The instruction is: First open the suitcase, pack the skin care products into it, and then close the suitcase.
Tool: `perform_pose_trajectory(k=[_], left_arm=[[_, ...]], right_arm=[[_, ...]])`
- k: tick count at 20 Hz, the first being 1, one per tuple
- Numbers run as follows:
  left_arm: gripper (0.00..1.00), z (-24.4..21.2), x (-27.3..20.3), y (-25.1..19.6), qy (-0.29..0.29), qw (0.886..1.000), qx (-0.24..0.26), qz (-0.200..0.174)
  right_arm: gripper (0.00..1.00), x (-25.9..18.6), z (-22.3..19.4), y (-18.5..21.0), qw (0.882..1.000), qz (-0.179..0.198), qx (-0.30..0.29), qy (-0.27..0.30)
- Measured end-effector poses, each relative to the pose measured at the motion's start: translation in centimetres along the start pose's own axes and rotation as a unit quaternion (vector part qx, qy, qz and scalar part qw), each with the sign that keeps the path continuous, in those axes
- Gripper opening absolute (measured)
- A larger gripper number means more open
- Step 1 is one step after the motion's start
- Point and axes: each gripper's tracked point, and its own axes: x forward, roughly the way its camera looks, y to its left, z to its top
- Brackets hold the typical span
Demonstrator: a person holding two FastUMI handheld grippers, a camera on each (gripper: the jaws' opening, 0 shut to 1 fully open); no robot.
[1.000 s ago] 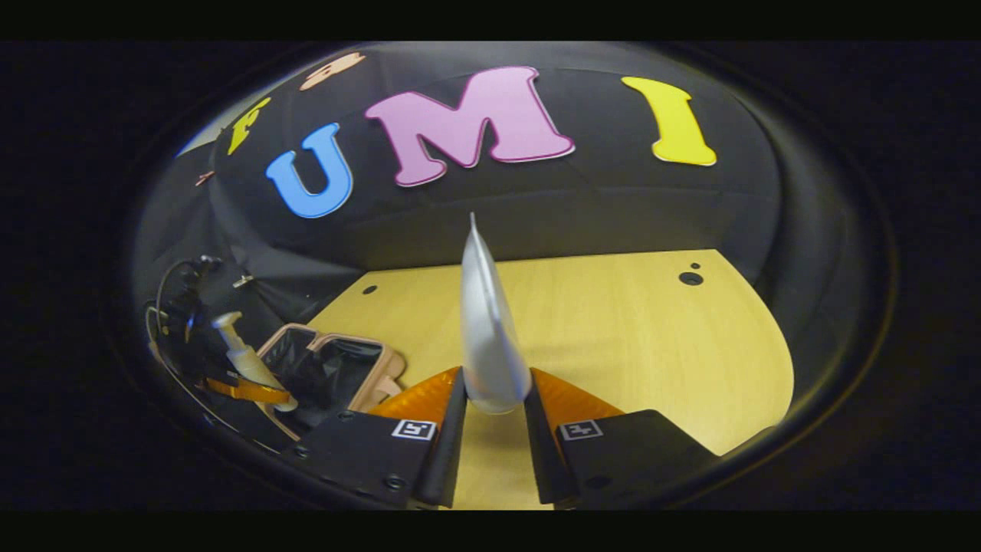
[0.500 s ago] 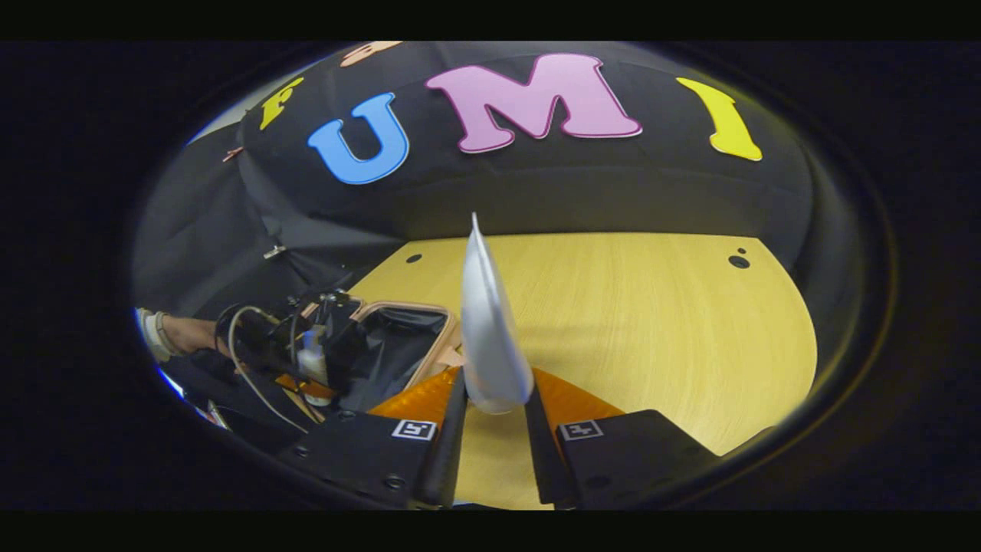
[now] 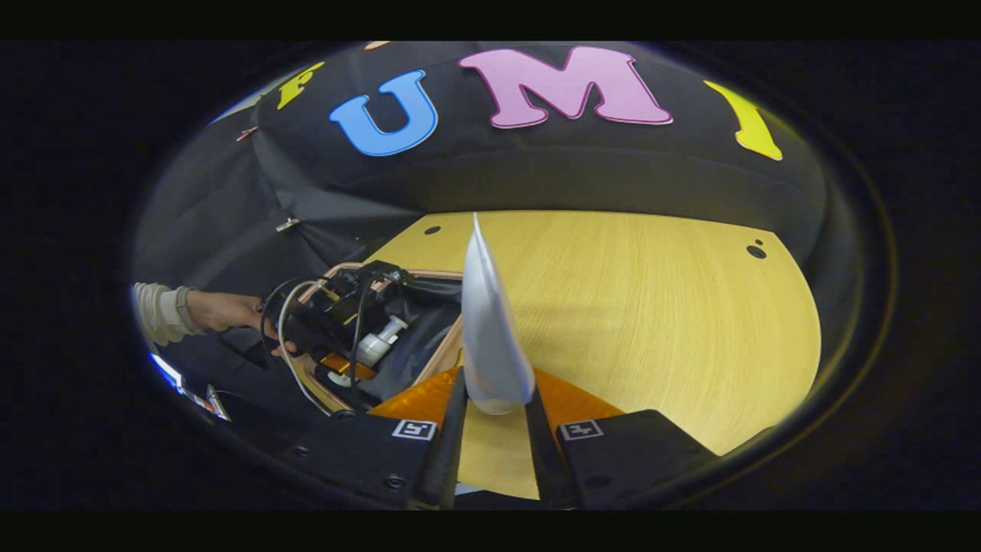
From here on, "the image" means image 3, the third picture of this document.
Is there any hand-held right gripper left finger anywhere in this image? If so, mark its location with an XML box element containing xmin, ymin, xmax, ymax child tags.
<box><xmin>295</xmin><ymin>366</ymin><xmax>469</xmax><ymax>511</ymax></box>

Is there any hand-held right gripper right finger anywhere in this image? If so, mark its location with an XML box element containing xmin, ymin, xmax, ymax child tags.
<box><xmin>525</xmin><ymin>368</ymin><xmax>718</xmax><ymax>511</ymax></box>

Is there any white pump bottle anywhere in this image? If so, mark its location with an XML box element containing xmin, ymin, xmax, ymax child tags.
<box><xmin>356</xmin><ymin>315</ymin><xmax>409</xmax><ymax>368</ymax></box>

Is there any pink suitcase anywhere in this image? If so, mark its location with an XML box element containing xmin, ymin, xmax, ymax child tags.
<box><xmin>291</xmin><ymin>261</ymin><xmax>466</xmax><ymax>416</ymax></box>

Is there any white cosmetic tube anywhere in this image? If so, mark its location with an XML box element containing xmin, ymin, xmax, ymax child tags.
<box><xmin>461</xmin><ymin>212</ymin><xmax>536</xmax><ymax>416</ymax></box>

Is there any black backdrop cloth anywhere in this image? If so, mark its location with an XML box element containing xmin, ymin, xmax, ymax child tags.
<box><xmin>130</xmin><ymin>42</ymin><xmax>832</xmax><ymax>369</ymax></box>

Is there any white cable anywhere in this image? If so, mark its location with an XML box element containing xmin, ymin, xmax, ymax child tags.
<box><xmin>277</xmin><ymin>280</ymin><xmax>338</xmax><ymax>417</ymax></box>

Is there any black cable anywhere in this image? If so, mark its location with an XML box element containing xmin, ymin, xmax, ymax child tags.
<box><xmin>259</xmin><ymin>274</ymin><xmax>307</xmax><ymax>357</ymax></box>

